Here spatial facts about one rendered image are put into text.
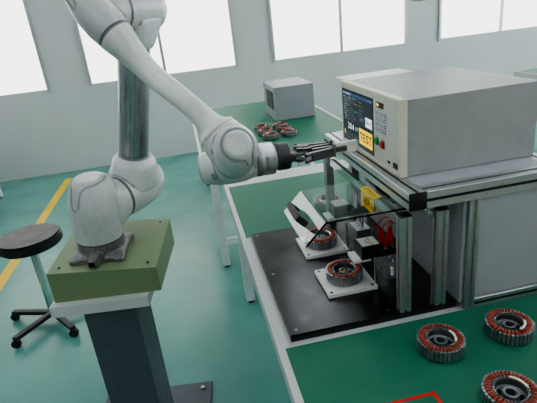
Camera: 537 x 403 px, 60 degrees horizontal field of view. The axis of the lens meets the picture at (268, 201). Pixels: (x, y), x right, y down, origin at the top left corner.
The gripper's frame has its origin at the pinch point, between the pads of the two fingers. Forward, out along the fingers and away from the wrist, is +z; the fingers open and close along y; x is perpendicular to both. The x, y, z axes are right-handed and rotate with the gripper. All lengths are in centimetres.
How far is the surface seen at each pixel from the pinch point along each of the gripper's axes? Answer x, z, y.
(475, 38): -23, 346, -469
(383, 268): -38.3, 8.7, 5.3
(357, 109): 6.5, 9.4, -14.6
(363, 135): -0.5, 9.4, -9.9
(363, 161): -6.6, 6.9, -4.1
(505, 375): -40, 15, 53
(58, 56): 16, -173, -468
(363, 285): -39.9, 0.2, 9.9
